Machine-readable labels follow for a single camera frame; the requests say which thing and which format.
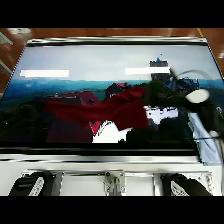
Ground red garment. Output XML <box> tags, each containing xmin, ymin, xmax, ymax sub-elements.
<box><xmin>43</xmin><ymin>86</ymin><xmax>150</xmax><ymax>132</ymax></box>

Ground light blue garment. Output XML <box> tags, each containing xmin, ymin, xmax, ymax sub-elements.
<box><xmin>187</xmin><ymin>111</ymin><xmax>224</xmax><ymax>165</ymax></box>

